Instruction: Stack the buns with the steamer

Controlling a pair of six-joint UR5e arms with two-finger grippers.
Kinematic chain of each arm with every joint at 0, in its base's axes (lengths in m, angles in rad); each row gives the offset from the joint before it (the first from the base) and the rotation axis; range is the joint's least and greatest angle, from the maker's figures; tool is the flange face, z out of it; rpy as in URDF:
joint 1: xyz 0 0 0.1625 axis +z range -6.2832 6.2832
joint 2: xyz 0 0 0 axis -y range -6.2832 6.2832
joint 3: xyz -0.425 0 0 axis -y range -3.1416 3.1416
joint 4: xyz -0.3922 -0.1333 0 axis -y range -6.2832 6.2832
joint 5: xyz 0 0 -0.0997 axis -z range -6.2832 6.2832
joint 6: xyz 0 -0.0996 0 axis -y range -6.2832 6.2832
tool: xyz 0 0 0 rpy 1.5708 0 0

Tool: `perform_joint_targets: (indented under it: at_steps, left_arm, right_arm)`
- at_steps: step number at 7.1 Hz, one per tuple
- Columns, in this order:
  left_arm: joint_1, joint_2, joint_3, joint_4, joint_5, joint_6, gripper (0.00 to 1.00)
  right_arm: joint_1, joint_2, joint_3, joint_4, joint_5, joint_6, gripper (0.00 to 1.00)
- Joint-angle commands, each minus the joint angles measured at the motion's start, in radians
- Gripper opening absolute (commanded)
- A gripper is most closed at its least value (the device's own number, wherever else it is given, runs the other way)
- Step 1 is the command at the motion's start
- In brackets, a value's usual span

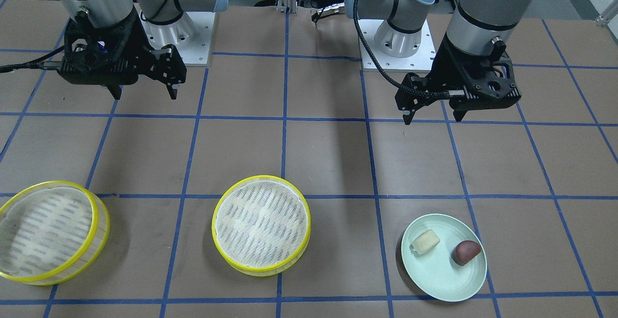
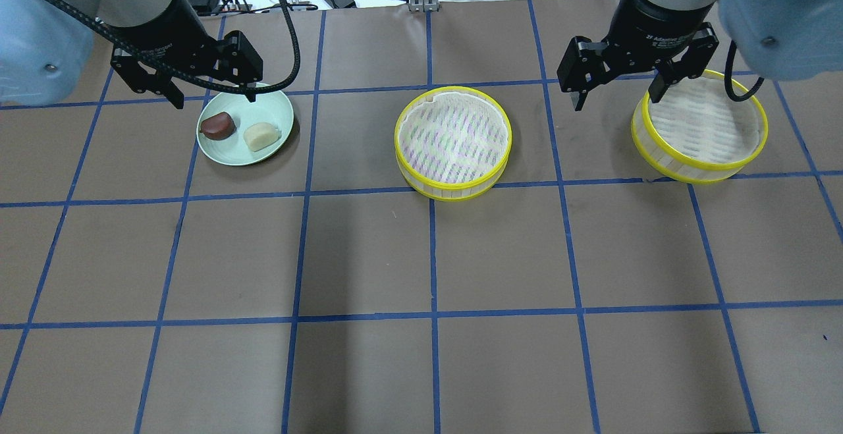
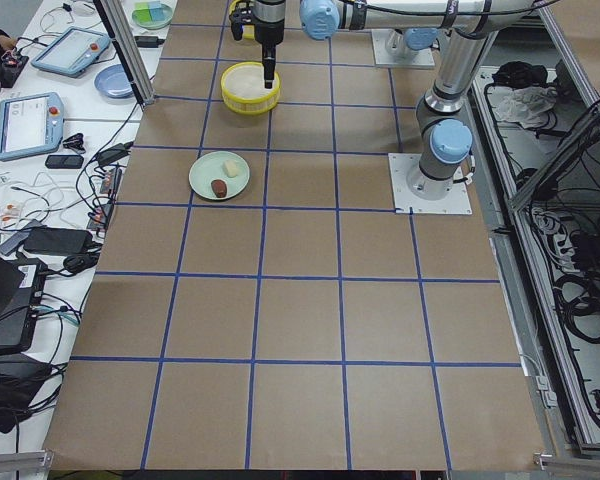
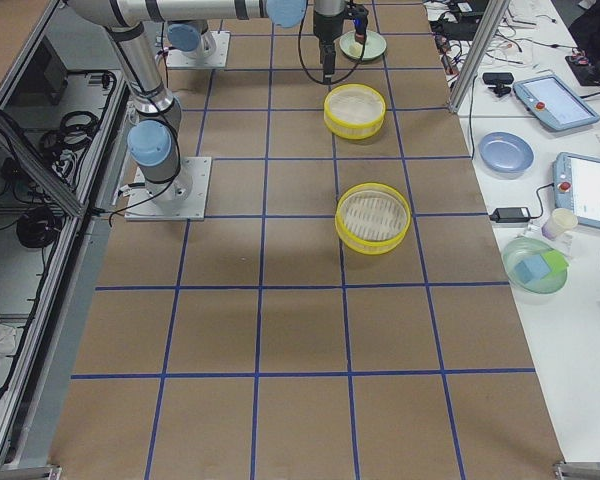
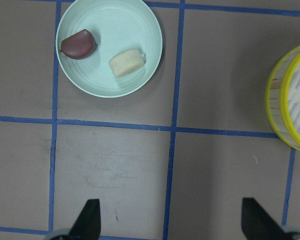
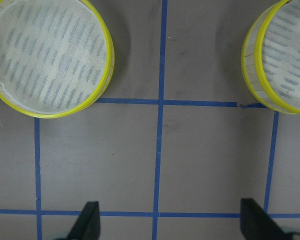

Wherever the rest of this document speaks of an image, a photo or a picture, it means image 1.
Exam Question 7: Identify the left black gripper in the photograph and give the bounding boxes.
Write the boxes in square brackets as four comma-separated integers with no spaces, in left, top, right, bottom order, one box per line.
[395,35,472,126]

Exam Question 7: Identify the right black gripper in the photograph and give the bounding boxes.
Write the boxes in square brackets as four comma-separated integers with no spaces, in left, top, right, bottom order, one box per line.
[107,9,187,100]

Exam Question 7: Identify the white steamed bun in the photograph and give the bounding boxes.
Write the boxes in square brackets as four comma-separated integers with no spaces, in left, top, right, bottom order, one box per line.
[410,229,441,255]

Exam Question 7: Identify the dark red bun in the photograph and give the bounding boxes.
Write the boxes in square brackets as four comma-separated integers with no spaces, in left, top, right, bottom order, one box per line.
[451,240,482,266]

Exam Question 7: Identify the side yellow bamboo steamer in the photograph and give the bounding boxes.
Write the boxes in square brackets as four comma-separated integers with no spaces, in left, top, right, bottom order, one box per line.
[0,181,111,286]

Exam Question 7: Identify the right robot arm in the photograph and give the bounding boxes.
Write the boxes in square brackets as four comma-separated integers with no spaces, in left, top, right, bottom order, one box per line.
[44,0,229,100]

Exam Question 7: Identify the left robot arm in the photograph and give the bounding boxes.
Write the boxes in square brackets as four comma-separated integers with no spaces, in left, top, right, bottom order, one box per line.
[344,0,532,124]

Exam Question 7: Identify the centre yellow bamboo steamer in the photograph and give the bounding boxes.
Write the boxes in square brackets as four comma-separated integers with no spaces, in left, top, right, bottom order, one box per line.
[211,175,311,277]

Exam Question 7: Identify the light green plate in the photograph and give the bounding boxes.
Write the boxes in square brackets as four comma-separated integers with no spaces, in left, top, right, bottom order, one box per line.
[400,213,488,302]

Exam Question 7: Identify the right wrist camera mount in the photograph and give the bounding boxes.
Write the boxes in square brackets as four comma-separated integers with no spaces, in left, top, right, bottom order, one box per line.
[59,12,139,86]

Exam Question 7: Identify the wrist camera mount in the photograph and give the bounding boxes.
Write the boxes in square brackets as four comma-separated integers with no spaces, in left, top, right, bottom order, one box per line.
[449,37,521,112]
[59,12,139,86]

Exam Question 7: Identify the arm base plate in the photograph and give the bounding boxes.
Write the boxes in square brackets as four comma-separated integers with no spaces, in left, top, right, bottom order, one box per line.
[141,12,217,67]
[358,19,435,74]

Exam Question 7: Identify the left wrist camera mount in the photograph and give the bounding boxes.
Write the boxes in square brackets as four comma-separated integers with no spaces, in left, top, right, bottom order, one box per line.
[449,37,521,112]

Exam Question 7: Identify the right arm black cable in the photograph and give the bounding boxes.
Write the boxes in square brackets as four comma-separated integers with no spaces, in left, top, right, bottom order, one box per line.
[0,43,68,73]

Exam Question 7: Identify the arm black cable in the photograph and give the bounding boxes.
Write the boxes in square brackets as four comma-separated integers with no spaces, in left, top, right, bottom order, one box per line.
[0,43,68,73]
[353,0,452,99]

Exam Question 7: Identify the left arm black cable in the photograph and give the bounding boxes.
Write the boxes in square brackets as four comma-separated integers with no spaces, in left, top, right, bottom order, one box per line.
[353,0,452,99]

